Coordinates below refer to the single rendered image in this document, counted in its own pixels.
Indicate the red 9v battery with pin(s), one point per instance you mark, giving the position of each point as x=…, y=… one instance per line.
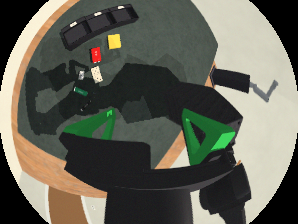
x=96, y=55

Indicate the white domino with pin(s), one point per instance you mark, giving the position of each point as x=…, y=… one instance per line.
x=96, y=74

